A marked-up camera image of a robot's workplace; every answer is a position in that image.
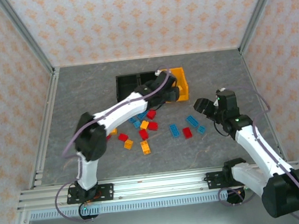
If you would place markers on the aluminium mounting rail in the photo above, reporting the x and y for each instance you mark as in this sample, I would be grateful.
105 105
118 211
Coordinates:
160 185

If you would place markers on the black bin with red bricks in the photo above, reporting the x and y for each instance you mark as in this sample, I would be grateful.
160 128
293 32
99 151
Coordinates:
125 87

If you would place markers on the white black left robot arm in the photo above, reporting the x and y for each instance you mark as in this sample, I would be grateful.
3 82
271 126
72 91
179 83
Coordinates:
128 111

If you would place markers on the orange long lego brick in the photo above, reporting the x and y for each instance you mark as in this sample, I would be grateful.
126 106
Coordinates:
145 147

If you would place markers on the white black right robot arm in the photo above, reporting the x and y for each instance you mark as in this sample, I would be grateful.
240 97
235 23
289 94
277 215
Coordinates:
247 144

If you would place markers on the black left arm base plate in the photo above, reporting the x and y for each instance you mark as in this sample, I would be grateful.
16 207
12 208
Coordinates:
107 191

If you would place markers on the blue small lego brick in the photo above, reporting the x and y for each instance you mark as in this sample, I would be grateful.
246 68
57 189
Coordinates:
137 124
201 129

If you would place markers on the aluminium side rail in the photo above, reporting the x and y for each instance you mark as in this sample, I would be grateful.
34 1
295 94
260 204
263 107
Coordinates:
45 128
253 79

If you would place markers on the yellow plastic bin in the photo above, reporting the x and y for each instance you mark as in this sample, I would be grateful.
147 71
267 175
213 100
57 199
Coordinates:
182 76

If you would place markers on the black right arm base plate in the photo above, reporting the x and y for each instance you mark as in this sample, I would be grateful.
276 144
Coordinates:
215 178

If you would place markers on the aluminium frame post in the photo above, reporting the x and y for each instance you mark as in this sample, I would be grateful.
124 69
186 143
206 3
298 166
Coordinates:
258 9
26 34

